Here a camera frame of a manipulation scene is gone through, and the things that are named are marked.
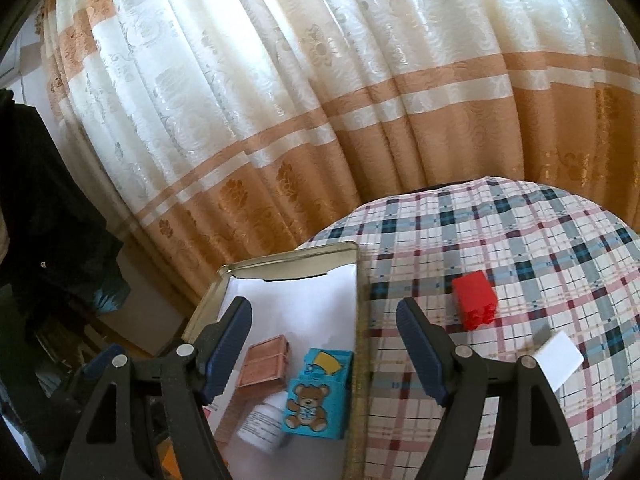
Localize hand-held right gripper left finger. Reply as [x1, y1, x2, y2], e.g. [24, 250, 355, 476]
[60, 297, 253, 480]

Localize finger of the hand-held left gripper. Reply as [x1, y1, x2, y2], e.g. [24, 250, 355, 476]
[81, 345, 117, 381]

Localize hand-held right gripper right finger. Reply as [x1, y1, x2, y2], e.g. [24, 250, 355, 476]
[395, 296, 586, 480]

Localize copper coloured small box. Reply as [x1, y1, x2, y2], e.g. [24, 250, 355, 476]
[235, 335, 292, 388]

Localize white carton with red seal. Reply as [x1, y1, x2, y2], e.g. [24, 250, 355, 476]
[202, 385, 251, 445]

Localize metal tin tray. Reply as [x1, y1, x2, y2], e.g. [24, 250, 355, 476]
[180, 241, 371, 480]

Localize teal bear toy block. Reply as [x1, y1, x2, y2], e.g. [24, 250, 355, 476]
[281, 347, 355, 441]

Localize teal cloth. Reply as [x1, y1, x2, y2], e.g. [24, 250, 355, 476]
[92, 280, 128, 313]

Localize red toy block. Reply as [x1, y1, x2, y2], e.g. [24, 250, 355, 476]
[451, 270, 499, 332]

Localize white pill bottle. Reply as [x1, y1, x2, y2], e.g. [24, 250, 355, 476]
[236, 391, 293, 456]

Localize white paper liner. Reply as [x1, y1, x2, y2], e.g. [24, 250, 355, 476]
[205, 265, 358, 480]

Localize orange flat object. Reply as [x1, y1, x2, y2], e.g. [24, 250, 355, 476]
[159, 437, 183, 480]

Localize plaid cloth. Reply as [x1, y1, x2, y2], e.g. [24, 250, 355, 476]
[295, 176, 640, 480]

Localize white flat block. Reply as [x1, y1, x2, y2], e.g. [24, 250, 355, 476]
[530, 330, 585, 392]

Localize cream and orange curtain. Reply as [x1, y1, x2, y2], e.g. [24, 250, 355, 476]
[35, 0, 640, 311]

